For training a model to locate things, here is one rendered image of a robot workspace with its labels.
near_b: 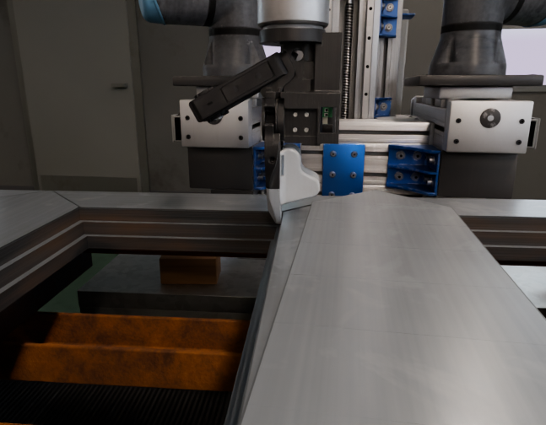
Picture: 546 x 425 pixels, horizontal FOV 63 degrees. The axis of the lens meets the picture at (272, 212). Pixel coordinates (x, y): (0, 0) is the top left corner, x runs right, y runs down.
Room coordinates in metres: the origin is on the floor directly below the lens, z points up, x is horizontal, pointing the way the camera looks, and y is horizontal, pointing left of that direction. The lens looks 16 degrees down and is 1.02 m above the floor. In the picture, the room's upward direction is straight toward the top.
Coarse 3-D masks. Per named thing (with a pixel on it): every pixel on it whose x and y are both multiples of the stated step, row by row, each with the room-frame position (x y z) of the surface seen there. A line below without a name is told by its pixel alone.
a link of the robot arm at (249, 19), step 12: (216, 0) 0.98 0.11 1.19; (228, 0) 0.99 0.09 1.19; (240, 0) 1.00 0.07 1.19; (252, 0) 1.01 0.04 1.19; (216, 12) 0.99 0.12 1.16; (228, 12) 1.00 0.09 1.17; (240, 12) 1.00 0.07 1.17; (252, 12) 1.01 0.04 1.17; (204, 24) 1.02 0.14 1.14; (216, 24) 1.01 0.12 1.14; (228, 24) 1.00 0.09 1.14; (240, 24) 1.00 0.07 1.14; (252, 24) 1.01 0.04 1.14
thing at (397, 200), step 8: (320, 200) 0.59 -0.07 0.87; (328, 200) 0.59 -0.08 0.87; (336, 200) 0.59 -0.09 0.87; (344, 200) 0.59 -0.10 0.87; (352, 200) 0.59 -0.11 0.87; (360, 200) 0.59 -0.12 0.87; (368, 200) 0.59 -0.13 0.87; (376, 200) 0.59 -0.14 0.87; (384, 200) 0.59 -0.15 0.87; (392, 200) 0.59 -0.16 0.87; (400, 200) 0.59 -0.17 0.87; (408, 200) 0.59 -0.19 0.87; (416, 200) 0.59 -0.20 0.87
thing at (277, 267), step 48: (48, 240) 0.48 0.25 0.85; (96, 240) 0.54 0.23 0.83; (144, 240) 0.54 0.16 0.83; (192, 240) 0.53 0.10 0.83; (240, 240) 0.53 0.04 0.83; (288, 240) 0.43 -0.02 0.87; (480, 240) 0.51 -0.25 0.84; (528, 240) 0.50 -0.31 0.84; (0, 288) 0.39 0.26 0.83; (240, 384) 0.22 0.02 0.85
